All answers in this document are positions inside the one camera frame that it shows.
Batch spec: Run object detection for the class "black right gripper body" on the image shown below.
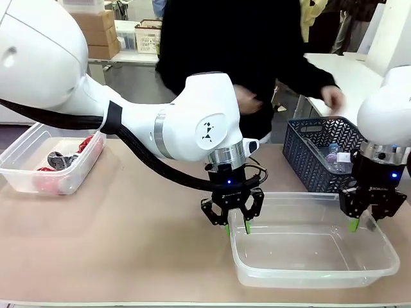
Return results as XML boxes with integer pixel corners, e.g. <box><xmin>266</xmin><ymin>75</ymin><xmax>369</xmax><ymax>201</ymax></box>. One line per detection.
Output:
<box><xmin>340</xmin><ymin>151</ymin><xmax>406</xmax><ymax>210</ymax></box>

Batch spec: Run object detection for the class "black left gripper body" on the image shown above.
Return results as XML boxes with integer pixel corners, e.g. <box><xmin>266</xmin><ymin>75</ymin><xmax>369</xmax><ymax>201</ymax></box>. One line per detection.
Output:
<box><xmin>207</xmin><ymin>161</ymin><xmax>257</xmax><ymax>212</ymax></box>

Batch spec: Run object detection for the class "person's left forearm black sleeve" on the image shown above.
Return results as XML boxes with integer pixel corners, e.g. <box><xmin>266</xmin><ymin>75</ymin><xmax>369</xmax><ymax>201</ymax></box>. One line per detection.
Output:
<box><xmin>301</xmin><ymin>55</ymin><xmax>342</xmax><ymax>101</ymax></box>

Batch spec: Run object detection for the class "dark blue plastic basket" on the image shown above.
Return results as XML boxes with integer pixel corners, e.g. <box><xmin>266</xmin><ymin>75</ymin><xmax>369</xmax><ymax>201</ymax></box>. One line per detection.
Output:
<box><xmin>282</xmin><ymin>115</ymin><xmax>367</xmax><ymax>194</ymax></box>

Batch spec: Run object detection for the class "white wicker basket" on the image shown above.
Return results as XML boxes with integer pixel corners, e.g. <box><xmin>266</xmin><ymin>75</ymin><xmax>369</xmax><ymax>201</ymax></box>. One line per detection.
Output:
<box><xmin>134</xmin><ymin>19</ymin><xmax>163</xmax><ymax>54</ymax></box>

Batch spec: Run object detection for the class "person's right hand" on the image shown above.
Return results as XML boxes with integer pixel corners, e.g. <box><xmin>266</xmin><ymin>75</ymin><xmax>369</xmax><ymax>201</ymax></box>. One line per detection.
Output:
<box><xmin>235</xmin><ymin>85</ymin><xmax>263</xmax><ymax>116</ymax></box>

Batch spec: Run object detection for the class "person's left hand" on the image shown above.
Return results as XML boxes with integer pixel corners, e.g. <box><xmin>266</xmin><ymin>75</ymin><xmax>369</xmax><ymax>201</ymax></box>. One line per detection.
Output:
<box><xmin>319</xmin><ymin>85</ymin><xmax>347</xmax><ymax>113</ymax></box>

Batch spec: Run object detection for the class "clear plastic bottle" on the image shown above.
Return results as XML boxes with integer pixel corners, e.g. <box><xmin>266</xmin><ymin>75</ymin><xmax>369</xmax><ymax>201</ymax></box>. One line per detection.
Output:
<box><xmin>323</xmin><ymin>142</ymin><xmax>354</xmax><ymax>175</ymax></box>

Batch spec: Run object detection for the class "large clear plastic tub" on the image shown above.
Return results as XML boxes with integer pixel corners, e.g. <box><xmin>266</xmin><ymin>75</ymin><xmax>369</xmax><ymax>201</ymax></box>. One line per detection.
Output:
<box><xmin>228</xmin><ymin>191</ymin><xmax>401</xmax><ymax>289</ymax></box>

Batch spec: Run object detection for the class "white side table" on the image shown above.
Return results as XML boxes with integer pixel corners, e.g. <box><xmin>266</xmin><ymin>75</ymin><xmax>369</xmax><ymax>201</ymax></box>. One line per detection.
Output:
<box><xmin>297</xmin><ymin>53</ymin><xmax>388</xmax><ymax>119</ymax></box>

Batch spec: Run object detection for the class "crushed red can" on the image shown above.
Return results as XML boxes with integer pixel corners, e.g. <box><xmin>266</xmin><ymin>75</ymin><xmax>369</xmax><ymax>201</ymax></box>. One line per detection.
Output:
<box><xmin>76</xmin><ymin>134</ymin><xmax>104</xmax><ymax>155</ymax></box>
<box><xmin>33</xmin><ymin>166</ymin><xmax>70</xmax><ymax>194</ymax></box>

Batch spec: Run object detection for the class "person in black sweater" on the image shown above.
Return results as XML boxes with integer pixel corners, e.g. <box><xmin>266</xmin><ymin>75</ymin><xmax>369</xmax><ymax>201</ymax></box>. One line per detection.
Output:
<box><xmin>155</xmin><ymin>0</ymin><xmax>310</xmax><ymax>142</ymax></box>

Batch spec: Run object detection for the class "white upright panel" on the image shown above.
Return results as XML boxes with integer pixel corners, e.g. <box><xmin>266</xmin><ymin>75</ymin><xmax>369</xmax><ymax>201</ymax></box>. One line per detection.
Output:
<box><xmin>365</xmin><ymin>0</ymin><xmax>411</xmax><ymax>78</ymax></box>

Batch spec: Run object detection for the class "long white background table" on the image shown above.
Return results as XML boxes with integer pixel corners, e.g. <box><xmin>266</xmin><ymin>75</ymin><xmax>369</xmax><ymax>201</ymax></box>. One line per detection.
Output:
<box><xmin>86</xmin><ymin>50</ymin><xmax>161</xmax><ymax>69</ymax></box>

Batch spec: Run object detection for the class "crushed silver black can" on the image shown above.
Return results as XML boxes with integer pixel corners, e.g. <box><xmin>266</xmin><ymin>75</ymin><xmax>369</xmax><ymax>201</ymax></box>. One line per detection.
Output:
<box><xmin>46</xmin><ymin>150</ymin><xmax>80</xmax><ymax>171</ymax></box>

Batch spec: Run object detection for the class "bystander in dark clothes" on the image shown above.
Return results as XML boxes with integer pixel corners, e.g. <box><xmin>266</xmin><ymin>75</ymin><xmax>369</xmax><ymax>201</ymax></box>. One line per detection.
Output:
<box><xmin>326</xmin><ymin>0</ymin><xmax>388</xmax><ymax>56</ymax></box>

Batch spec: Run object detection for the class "clear plastic drawer box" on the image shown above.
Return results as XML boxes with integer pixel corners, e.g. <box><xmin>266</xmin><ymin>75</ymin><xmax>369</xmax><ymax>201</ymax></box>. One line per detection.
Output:
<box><xmin>114</xmin><ymin>30</ymin><xmax>138</xmax><ymax>52</ymax></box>

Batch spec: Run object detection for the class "bystander in yellow garment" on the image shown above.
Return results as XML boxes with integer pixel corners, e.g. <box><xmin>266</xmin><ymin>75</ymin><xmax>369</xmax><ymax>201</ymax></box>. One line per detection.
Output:
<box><xmin>299</xmin><ymin>0</ymin><xmax>329</xmax><ymax>43</ymax></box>

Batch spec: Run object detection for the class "brown cardboard box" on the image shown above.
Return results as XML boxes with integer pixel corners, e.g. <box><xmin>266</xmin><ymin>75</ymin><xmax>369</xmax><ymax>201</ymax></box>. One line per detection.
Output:
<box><xmin>87</xmin><ymin>40</ymin><xmax>121</xmax><ymax>60</ymax></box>
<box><xmin>83</xmin><ymin>26</ymin><xmax>118</xmax><ymax>46</ymax></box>
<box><xmin>70</xmin><ymin>9</ymin><xmax>116</xmax><ymax>32</ymax></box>

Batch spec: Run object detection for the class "small clear plastic tub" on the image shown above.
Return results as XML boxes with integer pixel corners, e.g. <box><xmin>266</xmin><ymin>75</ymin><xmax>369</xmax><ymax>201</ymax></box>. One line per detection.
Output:
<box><xmin>0</xmin><ymin>121</ymin><xmax>107</xmax><ymax>196</ymax></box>

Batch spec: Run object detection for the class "thin brown gripper cable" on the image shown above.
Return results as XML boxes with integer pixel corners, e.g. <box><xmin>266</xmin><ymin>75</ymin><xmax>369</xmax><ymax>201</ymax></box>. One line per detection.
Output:
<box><xmin>246</xmin><ymin>158</ymin><xmax>268</xmax><ymax>184</ymax></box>

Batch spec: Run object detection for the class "black cable sleeve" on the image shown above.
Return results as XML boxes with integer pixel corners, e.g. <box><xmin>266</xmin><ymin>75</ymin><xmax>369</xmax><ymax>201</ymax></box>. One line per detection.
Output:
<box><xmin>0</xmin><ymin>98</ymin><xmax>225</xmax><ymax>193</ymax></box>

